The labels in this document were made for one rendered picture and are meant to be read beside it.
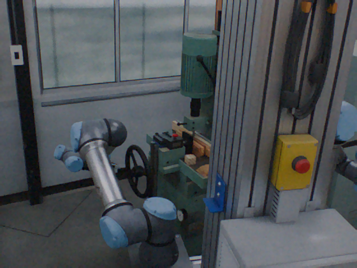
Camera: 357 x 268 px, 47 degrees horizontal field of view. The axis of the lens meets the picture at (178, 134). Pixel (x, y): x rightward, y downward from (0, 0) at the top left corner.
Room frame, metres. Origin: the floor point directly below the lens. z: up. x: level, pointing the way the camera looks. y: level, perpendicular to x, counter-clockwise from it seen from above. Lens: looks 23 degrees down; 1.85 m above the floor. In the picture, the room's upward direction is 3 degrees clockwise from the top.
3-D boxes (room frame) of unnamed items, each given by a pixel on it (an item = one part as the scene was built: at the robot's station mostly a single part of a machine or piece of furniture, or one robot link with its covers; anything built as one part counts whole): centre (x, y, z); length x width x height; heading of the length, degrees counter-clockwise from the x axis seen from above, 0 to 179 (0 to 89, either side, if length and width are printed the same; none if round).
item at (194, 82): (2.07, -0.08, 1.35); 0.18 x 0.18 x 0.31
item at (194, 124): (2.08, -0.10, 1.03); 0.14 x 0.07 x 0.09; 122
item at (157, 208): (1.23, 0.06, 0.98); 0.13 x 0.12 x 0.14; 120
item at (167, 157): (1.93, 0.06, 0.92); 0.15 x 0.13 x 0.09; 32
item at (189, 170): (1.98, -0.02, 0.87); 0.61 x 0.30 x 0.06; 32
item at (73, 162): (1.75, 0.49, 0.93); 0.11 x 0.11 x 0.08; 30
